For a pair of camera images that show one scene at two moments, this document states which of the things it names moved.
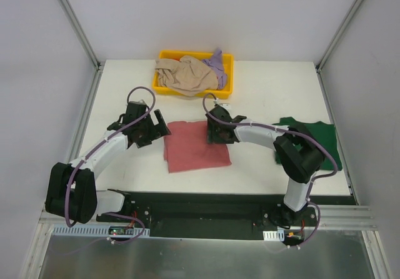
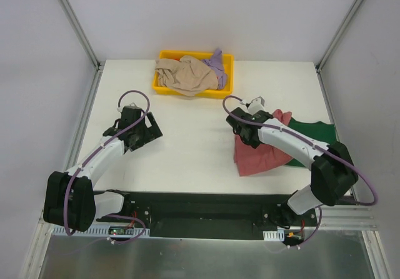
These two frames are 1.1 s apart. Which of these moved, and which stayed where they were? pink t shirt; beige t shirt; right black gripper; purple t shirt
Moved: right black gripper; pink t shirt
Stayed: beige t shirt; purple t shirt
